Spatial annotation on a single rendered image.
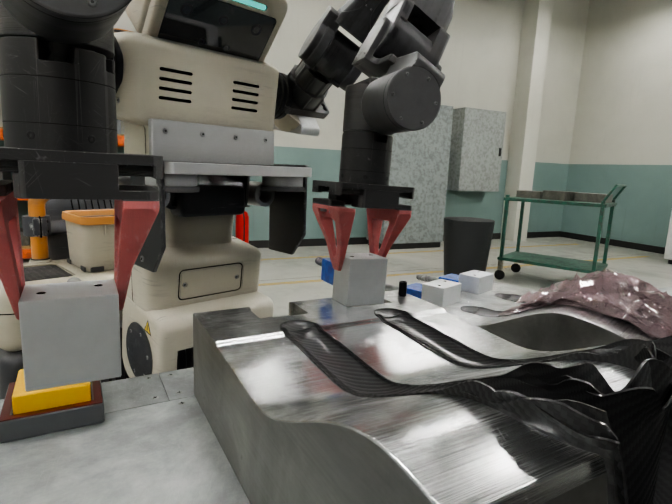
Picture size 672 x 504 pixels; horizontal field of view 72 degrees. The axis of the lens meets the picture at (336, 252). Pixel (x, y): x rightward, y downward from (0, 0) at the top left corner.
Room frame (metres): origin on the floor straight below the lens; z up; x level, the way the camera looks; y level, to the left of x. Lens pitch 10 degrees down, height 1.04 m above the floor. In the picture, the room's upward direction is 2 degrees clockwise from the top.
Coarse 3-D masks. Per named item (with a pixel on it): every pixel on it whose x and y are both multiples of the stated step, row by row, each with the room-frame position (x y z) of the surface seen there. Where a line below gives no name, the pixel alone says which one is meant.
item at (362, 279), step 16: (352, 256) 0.51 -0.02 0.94; (368, 256) 0.52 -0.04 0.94; (336, 272) 0.52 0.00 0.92; (352, 272) 0.50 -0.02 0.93; (368, 272) 0.51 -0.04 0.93; (384, 272) 0.52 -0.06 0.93; (336, 288) 0.52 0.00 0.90; (352, 288) 0.50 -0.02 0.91; (368, 288) 0.51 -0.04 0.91; (384, 288) 0.52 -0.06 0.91; (352, 304) 0.50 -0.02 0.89; (368, 304) 0.51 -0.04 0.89
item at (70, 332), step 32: (32, 288) 0.27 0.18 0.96; (64, 288) 0.27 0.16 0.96; (96, 288) 0.27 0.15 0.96; (32, 320) 0.25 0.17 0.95; (64, 320) 0.25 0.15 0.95; (96, 320) 0.26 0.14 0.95; (32, 352) 0.25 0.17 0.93; (64, 352) 0.25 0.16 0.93; (96, 352) 0.26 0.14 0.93; (32, 384) 0.24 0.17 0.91; (64, 384) 0.25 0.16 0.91
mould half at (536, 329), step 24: (504, 288) 0.75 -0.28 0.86; (456, 312) 0.60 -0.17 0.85; (528, 312) 0.53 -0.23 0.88; (552, 312) 0.49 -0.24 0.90; (576, 312) 0.49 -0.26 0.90; (504, 336) 0.52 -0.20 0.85; (528, 336) 0.50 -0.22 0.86; (552, 336) 0.48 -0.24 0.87; (576, 336) 0.47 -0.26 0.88; (600, 336) 0.45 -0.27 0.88; (624, 336) 0.44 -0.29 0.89; (648, 336) 0.46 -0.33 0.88
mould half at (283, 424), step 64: (256, 320) 0.44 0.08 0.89; (320, 320) 0.44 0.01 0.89; (448, 320) 0.47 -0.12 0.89; (256, 384) 0.31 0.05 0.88; (320, 384) 0.32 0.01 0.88; (256, 448) 0.28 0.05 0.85; (320, 448) 0.21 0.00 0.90; (384, 448) 0.16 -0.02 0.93; (448, 448) 0.16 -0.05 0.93; (512, 448) 0.17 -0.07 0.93; (576, 448) 0.17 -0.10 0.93
